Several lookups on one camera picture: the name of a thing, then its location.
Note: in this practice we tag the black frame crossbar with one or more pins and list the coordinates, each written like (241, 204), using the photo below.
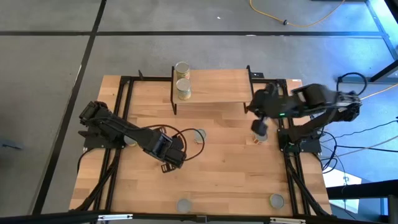
(149, 78)

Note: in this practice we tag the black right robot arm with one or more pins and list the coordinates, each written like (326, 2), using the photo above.
(317, 96)

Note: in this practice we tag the black aluminium table rail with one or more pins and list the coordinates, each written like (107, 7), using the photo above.
(62, 217)

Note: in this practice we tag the tall green Oranges can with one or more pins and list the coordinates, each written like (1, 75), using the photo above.
(182, 70)

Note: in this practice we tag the green and red spaghetti can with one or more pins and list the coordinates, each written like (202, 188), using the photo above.
(200, 136)

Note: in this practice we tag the black desk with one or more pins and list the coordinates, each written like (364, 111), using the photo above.
(360, 189)

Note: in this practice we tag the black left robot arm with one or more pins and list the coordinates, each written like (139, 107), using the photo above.
(124, 129)

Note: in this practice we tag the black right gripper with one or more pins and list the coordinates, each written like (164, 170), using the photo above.
(265, 102)

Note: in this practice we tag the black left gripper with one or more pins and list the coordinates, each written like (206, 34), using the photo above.
(177, 157)

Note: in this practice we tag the short yellow-green can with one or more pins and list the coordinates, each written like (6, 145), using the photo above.
(276, 200)

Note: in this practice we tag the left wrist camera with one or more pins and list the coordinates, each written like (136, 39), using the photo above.
(162, 145)

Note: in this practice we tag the short teal can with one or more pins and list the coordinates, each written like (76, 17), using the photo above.
(184, 205)

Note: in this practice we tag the tall yellow-green Carrots can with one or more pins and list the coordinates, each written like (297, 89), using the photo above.
(183, 88)

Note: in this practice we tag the silver aluminium bracket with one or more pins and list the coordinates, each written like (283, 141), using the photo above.
(115, 216)
(287, 220)

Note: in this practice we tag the wooden shelf with black frame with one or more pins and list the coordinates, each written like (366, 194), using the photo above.
(217, 87)

